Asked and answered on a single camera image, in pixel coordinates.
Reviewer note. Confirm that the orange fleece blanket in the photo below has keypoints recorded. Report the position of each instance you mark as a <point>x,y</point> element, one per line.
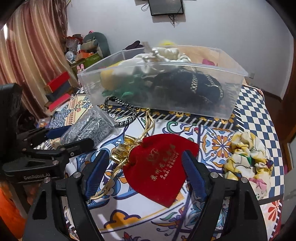
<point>213,61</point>

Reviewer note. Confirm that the dark purple garment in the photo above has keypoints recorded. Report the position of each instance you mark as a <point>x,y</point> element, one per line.
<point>134,45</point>

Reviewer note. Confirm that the yellow sponge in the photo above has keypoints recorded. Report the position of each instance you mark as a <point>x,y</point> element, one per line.
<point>111,76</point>

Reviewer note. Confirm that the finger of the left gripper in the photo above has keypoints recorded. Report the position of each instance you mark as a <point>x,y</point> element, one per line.
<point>56,132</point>
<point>69,148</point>

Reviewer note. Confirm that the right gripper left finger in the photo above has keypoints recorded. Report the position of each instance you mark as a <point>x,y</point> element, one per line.
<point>46,219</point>

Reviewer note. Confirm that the pink striped curtain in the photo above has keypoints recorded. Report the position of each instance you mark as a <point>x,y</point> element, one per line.
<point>33,36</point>

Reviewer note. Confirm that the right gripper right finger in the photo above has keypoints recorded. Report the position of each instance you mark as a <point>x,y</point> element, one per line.
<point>244,219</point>

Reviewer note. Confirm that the grey green plush toy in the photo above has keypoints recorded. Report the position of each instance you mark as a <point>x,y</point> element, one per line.
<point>96,42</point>

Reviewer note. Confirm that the white satin pouch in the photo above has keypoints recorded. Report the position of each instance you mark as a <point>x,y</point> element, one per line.
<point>150,63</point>

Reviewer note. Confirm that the clear plastic storage bin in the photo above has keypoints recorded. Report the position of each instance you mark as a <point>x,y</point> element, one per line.
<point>90,80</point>

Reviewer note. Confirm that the patterned patchwork tablecloth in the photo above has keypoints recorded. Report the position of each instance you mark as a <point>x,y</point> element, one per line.
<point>123,214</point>

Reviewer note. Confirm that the red velvet drawstring pouch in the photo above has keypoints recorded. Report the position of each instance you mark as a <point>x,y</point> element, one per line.
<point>155,169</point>

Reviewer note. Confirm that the green soft toy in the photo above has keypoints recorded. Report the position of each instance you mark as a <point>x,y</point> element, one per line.
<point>130,88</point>

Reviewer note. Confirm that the black beaded pouch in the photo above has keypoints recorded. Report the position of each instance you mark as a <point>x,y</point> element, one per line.
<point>183,86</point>

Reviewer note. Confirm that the small wall monitor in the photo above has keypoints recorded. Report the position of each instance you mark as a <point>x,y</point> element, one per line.
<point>166,7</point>

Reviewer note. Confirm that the yellow floral fabric scrunchie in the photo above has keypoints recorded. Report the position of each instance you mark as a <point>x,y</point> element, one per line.
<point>250,159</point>

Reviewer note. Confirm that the bag of silver cord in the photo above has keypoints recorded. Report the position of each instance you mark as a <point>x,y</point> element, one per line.
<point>95,124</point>

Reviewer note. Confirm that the stack of red boxes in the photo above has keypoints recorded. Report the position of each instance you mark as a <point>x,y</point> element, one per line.
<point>57,87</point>

